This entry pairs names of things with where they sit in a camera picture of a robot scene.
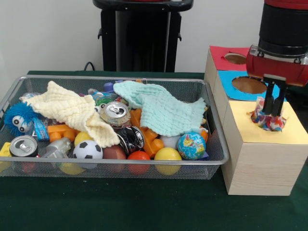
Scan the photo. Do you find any silver top drink can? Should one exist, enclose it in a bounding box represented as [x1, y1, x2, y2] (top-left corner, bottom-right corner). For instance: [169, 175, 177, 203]
[9, 135, 39, 157]

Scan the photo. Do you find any yellow ball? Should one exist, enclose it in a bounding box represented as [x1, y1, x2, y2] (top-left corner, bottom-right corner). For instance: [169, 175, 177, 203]
[154, 147, 183, 176]

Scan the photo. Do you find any colourful spotted cloth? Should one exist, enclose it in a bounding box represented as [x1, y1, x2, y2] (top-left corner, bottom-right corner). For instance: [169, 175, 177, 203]
[250, 96, 287, 132]

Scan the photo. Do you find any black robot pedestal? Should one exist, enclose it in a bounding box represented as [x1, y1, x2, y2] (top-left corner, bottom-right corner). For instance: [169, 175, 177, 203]
[92, 0, 194, 73]

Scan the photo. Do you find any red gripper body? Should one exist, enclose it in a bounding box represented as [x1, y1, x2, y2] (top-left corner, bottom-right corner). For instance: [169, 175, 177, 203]
[245, 54, 308, 87]

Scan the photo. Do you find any blue spiky toy with eyes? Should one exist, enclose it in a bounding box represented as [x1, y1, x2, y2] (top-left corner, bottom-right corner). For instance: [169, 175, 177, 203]
[3, 101, 37, 138]

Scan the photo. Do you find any mint green waffle cloth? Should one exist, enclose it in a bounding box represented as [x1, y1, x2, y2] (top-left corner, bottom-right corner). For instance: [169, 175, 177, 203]
[113, 80, 207, 136]

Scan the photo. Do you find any small soccer ball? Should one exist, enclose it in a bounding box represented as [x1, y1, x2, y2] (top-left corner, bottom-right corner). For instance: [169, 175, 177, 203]
[73, 140, 103, 169]

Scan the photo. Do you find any black cable loop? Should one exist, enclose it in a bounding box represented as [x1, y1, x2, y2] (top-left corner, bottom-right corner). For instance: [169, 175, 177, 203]
[83, 61, 97, 72]

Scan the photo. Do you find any orange ball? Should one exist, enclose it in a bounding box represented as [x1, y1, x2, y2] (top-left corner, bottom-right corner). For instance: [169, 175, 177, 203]
[127, 151, 151, 175]

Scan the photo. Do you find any crushed black drink can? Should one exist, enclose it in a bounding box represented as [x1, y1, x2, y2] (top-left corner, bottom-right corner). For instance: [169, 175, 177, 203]
[117, 126, 145, 154]

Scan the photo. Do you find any green label drink can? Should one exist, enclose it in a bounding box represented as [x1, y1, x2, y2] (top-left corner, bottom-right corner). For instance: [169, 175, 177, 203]
[100, 101, 132, 127]

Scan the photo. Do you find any dark green tablecloth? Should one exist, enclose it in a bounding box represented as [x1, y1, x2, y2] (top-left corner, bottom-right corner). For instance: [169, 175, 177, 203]
[0, 70, 308, 231]

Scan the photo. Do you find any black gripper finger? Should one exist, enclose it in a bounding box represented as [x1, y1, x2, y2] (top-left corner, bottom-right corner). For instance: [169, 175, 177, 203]
[271, 82, 288, 117]
[262, 80, 275, 116]

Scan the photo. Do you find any cream waffle cloth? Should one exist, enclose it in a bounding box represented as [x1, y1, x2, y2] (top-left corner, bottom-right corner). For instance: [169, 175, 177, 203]
[20, 81, 120, 148]

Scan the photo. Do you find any globe print ball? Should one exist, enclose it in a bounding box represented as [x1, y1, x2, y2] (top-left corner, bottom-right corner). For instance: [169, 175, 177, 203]
[177, 131, 206, 160]

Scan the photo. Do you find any wooden box with three holes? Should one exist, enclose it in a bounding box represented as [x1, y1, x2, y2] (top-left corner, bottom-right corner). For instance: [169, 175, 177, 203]
[204, 45, 308, 197]

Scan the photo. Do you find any shallow wire mesh bin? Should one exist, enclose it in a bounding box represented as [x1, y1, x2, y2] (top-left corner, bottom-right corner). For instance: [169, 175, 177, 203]
[0, 75, 229, 180]

